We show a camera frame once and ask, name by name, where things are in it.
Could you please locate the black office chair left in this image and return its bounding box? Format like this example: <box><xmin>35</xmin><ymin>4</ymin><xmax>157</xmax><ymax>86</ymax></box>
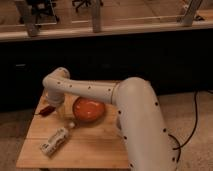
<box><xmin>26</xmin><ymin>0</ymin><xmax>60</xmax><ymax>25</ymax></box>

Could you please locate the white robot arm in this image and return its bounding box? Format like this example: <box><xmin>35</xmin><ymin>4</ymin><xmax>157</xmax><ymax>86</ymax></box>
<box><xmin>42</xmin><ymin>67</ymin><xmax>177</xmax><ymax>171</ymax></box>

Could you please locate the wooden table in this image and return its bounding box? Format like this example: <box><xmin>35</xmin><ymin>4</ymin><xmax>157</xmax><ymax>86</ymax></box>
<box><xmin>16</xmin><ymin>92</ymin><xmax>129</xmax><ymax>169</ymax></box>

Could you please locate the black cable on floor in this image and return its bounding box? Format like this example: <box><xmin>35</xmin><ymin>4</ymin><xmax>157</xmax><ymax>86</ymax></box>
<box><xmin>168</xmin><ymin>90</ymin><xmax>200</xmax><ymax>163</ymax></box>

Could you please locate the orange bowl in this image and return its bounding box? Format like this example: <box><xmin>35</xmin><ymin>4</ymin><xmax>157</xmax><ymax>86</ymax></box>
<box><xmin>72</xmin><ymin>97</ymin><xmax>105</xmax><ymax>123</ymax></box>

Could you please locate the black office chair base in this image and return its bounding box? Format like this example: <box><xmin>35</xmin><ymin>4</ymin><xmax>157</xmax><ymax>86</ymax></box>
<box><xmin>72</xmin><ymin>0</ymin><xmax>104</xmax><ymax>13</ymax></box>

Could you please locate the dark red pepper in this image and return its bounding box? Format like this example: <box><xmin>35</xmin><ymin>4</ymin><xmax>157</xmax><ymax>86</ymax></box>
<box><xmin>39</xmin><ymin>106</ymin><xmax>55</xmax><ymax>117</ymax></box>

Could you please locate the white plastic bottle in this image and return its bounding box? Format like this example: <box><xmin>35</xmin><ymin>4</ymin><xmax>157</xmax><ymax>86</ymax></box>
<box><xmin>40</xmin><ymin>122</ymin><xmax>76</xmax><ymax>157</ymax></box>

